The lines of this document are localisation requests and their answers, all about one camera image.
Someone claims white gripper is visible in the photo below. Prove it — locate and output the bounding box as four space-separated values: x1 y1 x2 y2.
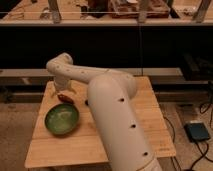
51 76 76 97

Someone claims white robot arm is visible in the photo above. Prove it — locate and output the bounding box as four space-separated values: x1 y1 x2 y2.
46 53 162 171

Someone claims green ceramic bowl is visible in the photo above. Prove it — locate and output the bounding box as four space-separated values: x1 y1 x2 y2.
44 103 79 135

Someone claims wooden table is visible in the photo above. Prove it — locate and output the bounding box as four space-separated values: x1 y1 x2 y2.
25 77 176 168

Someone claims black foot pedal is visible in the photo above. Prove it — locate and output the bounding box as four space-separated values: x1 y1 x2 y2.
184 123 211 142

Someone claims metal shelf rail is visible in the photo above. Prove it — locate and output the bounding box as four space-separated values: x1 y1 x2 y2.
0 68 182 78

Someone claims black floor cable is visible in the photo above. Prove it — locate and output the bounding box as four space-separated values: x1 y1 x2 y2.
163 99 213 171

